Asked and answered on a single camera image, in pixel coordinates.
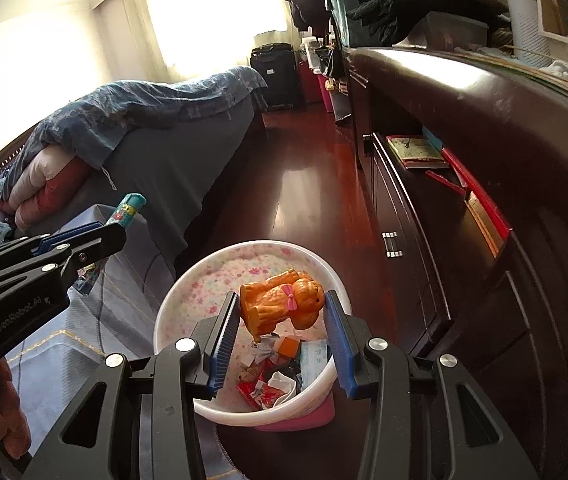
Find orange sponge block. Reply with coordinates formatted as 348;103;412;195
274;336;301;360

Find orange toy dog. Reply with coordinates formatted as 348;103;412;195
239;269;325;344

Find teal patterned tube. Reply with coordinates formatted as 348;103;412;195
73;193;147;296

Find white floral trash bin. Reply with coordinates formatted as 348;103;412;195
154;240;352;432

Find red snack wrapper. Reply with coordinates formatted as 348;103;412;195
236;360;285;410

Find pink and red comforter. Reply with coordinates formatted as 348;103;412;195
0;145;93;231

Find blue tablecloth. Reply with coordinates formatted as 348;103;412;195
2;204;245;480

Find bed with grey sheet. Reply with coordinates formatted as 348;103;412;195
0;98;261;264

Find blue patterned duvet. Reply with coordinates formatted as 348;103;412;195
0;66;267;200

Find red book on shelf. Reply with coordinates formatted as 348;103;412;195
426;148;512;258

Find dark wooden dresser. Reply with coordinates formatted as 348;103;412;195
345;48;568;479

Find black suitcase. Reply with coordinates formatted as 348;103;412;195
250;42;300;108

